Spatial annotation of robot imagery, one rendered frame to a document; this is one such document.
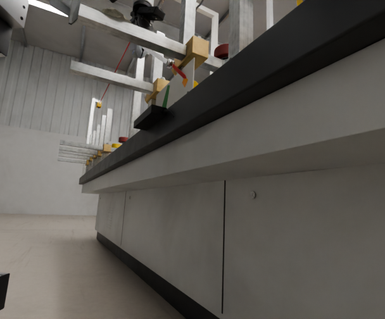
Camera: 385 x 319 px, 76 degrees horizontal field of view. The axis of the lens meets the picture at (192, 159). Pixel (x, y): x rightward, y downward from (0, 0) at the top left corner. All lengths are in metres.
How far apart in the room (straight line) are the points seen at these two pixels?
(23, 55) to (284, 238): 9.15
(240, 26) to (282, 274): 0.54
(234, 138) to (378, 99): 0.24
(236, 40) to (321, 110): 0.25
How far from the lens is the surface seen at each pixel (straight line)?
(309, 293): 0.63
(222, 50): 0.79
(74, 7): 0.67
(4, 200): 8.39
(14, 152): 8.47
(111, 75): 0.90
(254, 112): 0.45
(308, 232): 0.60
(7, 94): 8.94
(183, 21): 0.84
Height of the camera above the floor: 0.43
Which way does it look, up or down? 11 degrees up
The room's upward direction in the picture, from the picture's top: 3 degrees clockwise
